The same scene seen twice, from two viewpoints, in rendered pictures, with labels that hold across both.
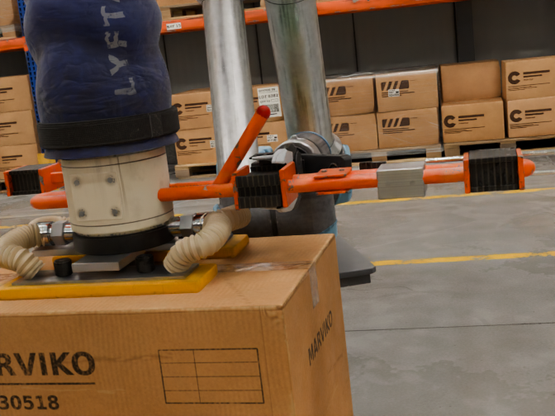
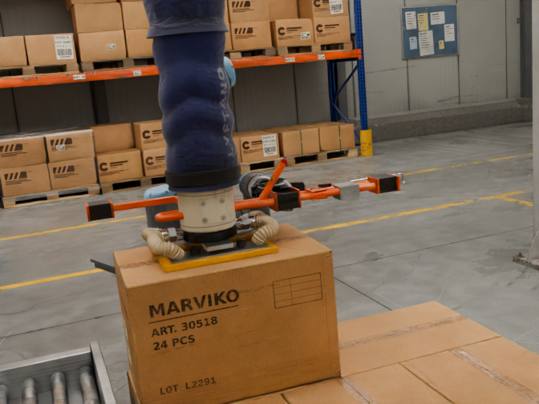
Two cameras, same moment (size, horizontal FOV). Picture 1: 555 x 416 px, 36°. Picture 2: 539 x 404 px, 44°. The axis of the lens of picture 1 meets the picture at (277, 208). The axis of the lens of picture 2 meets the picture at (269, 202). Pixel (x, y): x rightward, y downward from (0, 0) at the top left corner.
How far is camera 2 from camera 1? 1.24 m
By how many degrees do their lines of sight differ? 32
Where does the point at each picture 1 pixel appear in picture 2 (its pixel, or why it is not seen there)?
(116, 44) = (226, 131)
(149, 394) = (267, 305)
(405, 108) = (70, 159)
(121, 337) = (254, 278)
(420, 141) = (83, 182)
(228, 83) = not seen: hidden behind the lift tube
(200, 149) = not seen: outside the picture
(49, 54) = (193, 136)
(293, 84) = not seen: hidden behind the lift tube
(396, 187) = (348, 194)
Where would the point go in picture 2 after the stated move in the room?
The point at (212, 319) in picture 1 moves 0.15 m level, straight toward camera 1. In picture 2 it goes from (300, 261) to (336, 272)
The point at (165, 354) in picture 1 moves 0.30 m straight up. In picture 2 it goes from (276, 283) to (267, 180)
